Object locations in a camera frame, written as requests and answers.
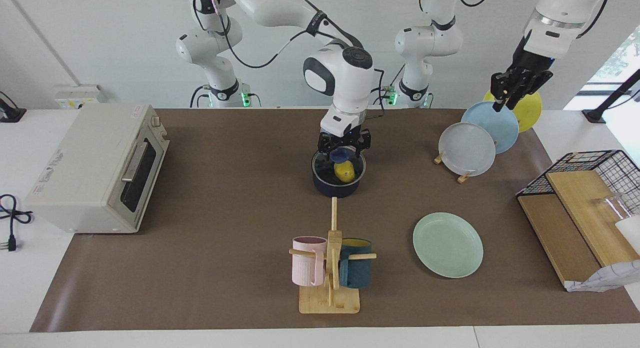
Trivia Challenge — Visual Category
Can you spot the dark blue pot purple handle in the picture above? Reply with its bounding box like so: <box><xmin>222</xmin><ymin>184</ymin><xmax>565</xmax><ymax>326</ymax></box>
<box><xmin>311</xmin><ymin>149</ymin><xmax>367</xmax><ymax>199</ymax></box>

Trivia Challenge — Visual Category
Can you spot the dark teal mug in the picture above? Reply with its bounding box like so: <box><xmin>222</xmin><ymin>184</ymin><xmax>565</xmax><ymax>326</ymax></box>
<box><xmin>339</xmin><ymin>238</ymin><xmax>373</xmax><ymax>290</ymax></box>

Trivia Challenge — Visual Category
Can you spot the black clamp mount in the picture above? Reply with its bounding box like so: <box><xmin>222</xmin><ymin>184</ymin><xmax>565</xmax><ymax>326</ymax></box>
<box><xmin>0</xmin><ymin>90</ymin><xmax>27</xmax><ymax>123</ymax></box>

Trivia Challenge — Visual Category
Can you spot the black power cord with plug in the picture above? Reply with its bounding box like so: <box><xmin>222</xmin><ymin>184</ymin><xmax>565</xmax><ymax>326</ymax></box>
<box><xmin>0</xmin><ymin>194</ymin><xmax>35</xmax><ymax>253</ymax></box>

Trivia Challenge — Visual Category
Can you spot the clear glass cup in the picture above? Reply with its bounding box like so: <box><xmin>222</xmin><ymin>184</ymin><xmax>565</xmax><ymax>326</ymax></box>
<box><xmin>592</xmin><ymin>193</ymin><xmax>637</xmax><ymax>225</ymax></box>

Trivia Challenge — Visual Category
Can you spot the wooden plate rack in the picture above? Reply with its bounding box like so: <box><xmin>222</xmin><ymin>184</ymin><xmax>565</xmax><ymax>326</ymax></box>
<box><xmin>433</xmin><ymin>150</ymin><xmax>473</xmax><ymax>184</ymax></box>

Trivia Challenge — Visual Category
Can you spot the black wire basket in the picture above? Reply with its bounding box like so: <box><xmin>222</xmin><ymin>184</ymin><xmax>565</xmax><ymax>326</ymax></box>
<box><xmin>516</xmin><ymin>149</ymin><xmax>640</xmax><ymax>216</ymax></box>

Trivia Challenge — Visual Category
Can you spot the pink ribbed mug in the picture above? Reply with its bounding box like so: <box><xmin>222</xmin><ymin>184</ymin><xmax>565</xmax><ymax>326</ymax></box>
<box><xmin>291</xmin><ymin>236</ymin><xmax>328</xmax><ymax>287</ymax></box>

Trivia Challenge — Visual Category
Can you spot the glass lid blue knob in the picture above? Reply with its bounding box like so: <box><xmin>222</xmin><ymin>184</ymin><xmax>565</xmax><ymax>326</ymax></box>
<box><xmin>311</xmin><ymin>148</ymin><xmax>367</xmax><ymax>187</ymax></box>

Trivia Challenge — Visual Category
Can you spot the brown table mat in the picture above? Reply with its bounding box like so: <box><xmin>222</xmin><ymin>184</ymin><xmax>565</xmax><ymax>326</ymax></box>
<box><xmin>30</xmin><ymin>108</ymin><xmax>640</xmax><ymax>333</ymax></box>

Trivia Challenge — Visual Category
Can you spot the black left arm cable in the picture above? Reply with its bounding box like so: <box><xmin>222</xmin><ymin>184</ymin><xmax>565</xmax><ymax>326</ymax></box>
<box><xmin>372</xmin><ymin>0</ymin><xmax>496</xmax><ymax>106</ymax></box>

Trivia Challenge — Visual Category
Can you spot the white wall socket box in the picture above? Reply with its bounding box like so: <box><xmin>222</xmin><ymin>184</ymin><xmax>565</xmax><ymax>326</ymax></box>
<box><xmin>54</xmin><ymin>84</ymin><xmax>108</xmax><ymax>110</ymax></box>

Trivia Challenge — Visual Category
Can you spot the pale green plate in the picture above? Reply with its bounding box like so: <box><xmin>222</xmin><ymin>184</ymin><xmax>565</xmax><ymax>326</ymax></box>
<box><xmin>412</xmin><ymin>212</ymin><xmax>484</xmax><ymax>279</ymax></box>

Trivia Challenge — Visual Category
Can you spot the wooden mug tree stand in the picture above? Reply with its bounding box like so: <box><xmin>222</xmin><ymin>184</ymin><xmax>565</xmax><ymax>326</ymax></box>
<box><xmin>288</xmin><ymin>197</ymin><xmax>377</xmax><ymax>315</ymax></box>

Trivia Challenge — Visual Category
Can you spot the grey plate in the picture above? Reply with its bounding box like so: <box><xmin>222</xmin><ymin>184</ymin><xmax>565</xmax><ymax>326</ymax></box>
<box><xmin>438</xmin><ymin>122</ymin><xmax>497</xmax><ymax>178</ymax></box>

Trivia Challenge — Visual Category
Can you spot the light blue plate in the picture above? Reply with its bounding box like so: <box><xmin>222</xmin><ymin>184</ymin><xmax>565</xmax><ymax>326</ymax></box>
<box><xmin>461</xmin><ymin>101</ymin><xmax>521</xmax><ymax>155</ymax></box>

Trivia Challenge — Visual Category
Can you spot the yellow plate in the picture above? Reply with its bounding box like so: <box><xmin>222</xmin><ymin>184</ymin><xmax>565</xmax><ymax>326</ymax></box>
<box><xmin>483</xmin><ymin>88</ymin><xmax>543</xmax><ymax>134</ymax></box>

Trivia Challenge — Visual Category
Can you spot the beige toaster oven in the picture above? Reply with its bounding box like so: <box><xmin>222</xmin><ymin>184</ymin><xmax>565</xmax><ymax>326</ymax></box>
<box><xmin>24</xmin><ymin>104</ymin><xmax>171</xmax><ymax>235</ymax></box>

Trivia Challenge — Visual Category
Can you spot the window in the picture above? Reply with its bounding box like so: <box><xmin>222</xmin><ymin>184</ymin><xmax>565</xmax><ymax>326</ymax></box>
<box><xmin>587</xmin><ymin>25</ymin><xmax>640</xmax><ymax>96</ymax></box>

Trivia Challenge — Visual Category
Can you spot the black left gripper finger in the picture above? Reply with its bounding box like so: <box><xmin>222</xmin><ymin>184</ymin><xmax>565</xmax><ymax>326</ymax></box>
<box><xmin>491</xmin><ymin>80</ymin><xmax>512</xmax><ymax>113</ymax></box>
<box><xmin>517</xmin><ymin>78</ymin><xmax>542</xmax><ymax>108</ymax></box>

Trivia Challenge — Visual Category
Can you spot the wooden shelf unit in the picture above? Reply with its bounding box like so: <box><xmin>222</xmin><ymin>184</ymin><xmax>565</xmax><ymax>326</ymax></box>
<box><xmin>517</xmin><ymin>169</ymin><xmax>640</xmax><ymax>289</ymax></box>

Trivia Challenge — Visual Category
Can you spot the black camera stand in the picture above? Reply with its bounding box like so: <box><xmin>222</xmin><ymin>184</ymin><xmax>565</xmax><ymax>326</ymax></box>
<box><xmin>582</xmin><ymin>68</ymin><xmax>640</xmax><ymax>124</ymax></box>

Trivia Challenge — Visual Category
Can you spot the white cup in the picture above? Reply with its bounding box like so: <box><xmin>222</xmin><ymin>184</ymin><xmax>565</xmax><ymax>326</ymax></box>
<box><xmin>615</xmin><ymin>215</ymin><xmax>640</xmax><ymax>255</ymax></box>

